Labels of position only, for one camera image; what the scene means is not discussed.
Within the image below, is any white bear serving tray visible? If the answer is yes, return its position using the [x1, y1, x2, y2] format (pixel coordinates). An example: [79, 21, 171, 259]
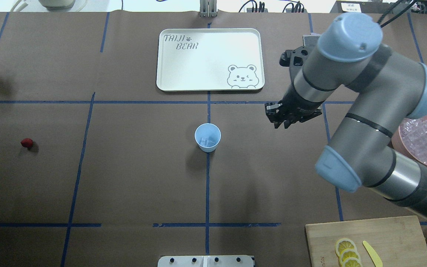
[156, 28, 265, 92]

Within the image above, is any red strawberry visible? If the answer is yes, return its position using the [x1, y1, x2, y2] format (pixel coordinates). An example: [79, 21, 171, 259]
[20, 138, 34, 150]

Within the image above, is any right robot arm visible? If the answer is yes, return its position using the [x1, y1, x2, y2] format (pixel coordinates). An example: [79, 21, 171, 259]
[265, 12, 427, 219]

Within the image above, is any yellow plastic knife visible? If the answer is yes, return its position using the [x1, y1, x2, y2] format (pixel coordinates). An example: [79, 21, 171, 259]
[362, 240, 384, 267]

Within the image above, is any black box with label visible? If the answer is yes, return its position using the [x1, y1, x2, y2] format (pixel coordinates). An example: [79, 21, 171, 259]
[330, 0, 370, 13]

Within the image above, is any bamboo cutting board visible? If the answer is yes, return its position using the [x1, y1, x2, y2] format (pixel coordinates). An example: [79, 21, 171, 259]
[305, 216, 427, 267]

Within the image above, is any light blue plastic cup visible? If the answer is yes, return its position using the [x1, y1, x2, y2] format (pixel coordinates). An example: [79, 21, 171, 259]
[194, 123, 221, 153]

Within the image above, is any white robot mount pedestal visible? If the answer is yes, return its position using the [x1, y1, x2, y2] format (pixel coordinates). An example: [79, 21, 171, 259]
[157, 255, 256, 267]

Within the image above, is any lemon slices row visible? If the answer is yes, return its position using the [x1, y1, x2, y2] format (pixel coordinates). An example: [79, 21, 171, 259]
[334, 238, 363, 267]

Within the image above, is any grey folded cloth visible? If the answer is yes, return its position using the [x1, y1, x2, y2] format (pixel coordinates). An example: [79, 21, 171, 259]
[302, 33, 321, 47]

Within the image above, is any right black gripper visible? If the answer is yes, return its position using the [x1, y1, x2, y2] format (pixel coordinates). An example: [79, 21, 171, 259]
[265, 85, 323, 129]

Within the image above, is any aluminium frame post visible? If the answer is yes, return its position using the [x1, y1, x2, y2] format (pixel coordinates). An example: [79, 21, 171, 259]
[199, 0, 218, 17]

